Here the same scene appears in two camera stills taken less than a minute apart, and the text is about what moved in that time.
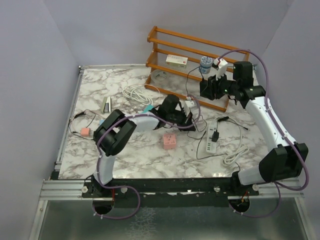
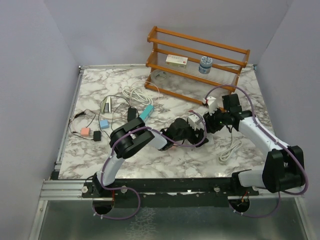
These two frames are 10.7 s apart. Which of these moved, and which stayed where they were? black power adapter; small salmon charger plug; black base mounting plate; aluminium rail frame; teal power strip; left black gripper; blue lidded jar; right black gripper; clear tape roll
Moved: right black gripper; left black gripper; black power adapter
Stayed: aluminium rail frame; clear tape roll; small salmon charger plug; black base mounting plate; teal power strip; blue lidded jar
